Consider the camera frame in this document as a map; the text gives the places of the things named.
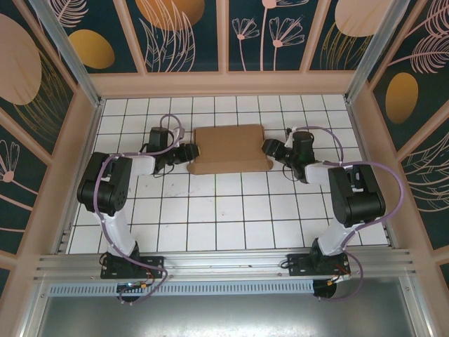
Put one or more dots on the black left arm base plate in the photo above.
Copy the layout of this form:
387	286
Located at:
156	261

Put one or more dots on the aluminium frame post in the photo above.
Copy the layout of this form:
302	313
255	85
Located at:
372	52
70	52

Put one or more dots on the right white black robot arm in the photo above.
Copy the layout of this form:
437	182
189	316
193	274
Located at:
354	200

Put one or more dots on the grey sheet metal panel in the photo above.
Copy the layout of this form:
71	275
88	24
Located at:
224	316

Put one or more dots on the small green circuit board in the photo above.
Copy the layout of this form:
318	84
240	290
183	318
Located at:
131	286

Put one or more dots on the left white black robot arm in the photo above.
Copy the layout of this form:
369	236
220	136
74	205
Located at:
105	189

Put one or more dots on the yellow power connector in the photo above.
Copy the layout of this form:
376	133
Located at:
332	282

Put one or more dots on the aluminium mounting rail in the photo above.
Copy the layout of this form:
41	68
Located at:
224	261

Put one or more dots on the aluminium side rail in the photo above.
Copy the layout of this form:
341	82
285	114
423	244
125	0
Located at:
90	140

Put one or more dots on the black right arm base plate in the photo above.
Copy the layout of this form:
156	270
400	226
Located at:
298	265

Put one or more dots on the brown cardboard paper box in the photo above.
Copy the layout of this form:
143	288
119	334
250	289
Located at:
228	151

